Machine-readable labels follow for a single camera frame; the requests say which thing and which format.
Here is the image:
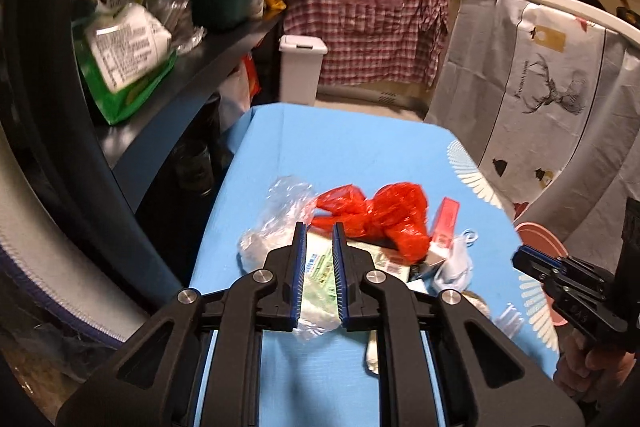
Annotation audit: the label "green white snack packet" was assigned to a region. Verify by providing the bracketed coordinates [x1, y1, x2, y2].
[74, 2, 179, 126]

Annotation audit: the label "grey deer print cloth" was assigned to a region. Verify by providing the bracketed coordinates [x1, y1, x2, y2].
[425, 0, 640, 258]

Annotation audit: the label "white blue plastic bag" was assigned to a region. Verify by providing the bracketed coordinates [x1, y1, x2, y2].
[431, 229, 474, 294]

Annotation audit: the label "person's right hand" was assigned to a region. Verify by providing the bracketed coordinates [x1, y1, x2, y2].
[554, 341, 639, 404]

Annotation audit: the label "pale green white packet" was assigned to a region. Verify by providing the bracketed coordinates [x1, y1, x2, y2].
[294, 231, 351, 344]

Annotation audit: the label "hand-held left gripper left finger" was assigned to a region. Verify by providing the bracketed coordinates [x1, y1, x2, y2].
[55, 222, 307, 427]

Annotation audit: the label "red plaid shirt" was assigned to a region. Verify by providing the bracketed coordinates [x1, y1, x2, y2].
[282, 0, 451, 88]

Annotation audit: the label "blue tablecloth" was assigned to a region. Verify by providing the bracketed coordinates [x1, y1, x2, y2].
[187, 103, 562, 427]

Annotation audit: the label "pink basin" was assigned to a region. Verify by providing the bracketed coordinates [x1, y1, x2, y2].
[514, 220, 572, 329]

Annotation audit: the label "white jar lid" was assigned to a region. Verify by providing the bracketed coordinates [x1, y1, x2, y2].
[459, 290, 494, 319]

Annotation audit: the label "white trash bin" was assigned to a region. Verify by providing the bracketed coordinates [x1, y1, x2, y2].
[278, 35, 329, 106]

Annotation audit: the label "red plastic bag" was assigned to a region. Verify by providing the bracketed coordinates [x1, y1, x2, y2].
[314, 181, 432, 266]

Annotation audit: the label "white curved frame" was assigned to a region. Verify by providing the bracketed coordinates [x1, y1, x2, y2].
[0, 142, 148, 350]

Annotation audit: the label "black shelf unit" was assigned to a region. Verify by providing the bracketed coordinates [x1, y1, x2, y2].
[0, 0, 302, 238]

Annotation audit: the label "crumpled clear bags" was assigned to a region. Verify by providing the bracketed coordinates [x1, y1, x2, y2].
[144, 0, 207, 54]

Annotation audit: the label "red box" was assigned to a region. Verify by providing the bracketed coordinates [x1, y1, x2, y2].
[424, 198, 461, 269]

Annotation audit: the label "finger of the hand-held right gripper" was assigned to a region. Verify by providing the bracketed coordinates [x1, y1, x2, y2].
[511, 245, 628, 347]

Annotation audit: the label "red white bag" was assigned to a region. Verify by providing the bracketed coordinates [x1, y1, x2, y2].
[240, 54, 262, 96]

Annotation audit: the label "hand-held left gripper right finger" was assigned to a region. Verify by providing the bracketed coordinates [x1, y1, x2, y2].
[332, 223, 584, 427]

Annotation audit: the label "clear plastic bag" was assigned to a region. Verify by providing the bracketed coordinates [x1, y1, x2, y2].
[237, 175, 322, 269]

